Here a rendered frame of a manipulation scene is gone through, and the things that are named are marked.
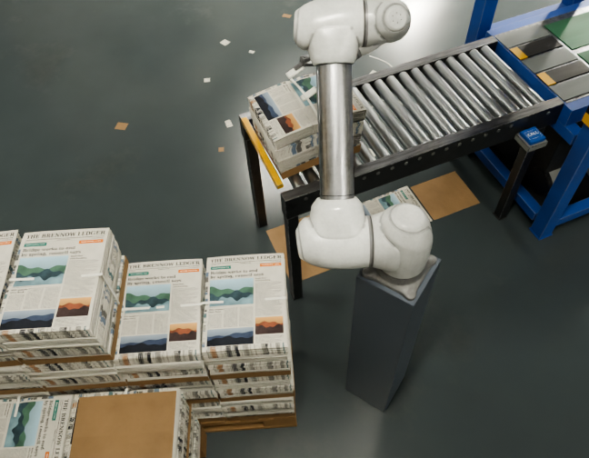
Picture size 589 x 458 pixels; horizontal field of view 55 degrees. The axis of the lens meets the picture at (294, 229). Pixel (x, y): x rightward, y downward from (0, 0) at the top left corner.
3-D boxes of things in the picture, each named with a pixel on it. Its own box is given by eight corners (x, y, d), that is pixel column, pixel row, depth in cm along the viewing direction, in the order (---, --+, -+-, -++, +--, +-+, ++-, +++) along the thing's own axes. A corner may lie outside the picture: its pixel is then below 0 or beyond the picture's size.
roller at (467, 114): (474, 134, 247) (476, 126, 243) (419, 72, 273) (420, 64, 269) (484, 131, 248) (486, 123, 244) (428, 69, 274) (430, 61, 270)
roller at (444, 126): (448, 144, 244) (450, 135, 240) (395, 79, 270) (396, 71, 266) (458, 140, 245) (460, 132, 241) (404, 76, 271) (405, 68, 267)
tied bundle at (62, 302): (115, 362, 182) (92, 330, 163) (24, 367, 182) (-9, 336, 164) (130, 263, 204) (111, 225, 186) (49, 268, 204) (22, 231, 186)
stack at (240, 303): (298, 427, 249) (290, 349, 182) (34, 445, 249) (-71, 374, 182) (293, 346, 272) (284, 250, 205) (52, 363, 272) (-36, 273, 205)
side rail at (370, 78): (244, 141, 260) (242, 122, 250) (241, 133, 263) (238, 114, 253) (492, 61, 286) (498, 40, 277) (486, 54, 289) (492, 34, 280)
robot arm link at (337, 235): (374, 274, 160) (296, 276, 161) (367, 261, 176) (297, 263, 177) (370, -12, 147) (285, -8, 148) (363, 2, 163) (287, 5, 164)
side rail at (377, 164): (286, 220, 232) (284, 202, 222) (282, 211, 235) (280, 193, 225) (556, 124, 259) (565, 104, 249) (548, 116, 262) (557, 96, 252)
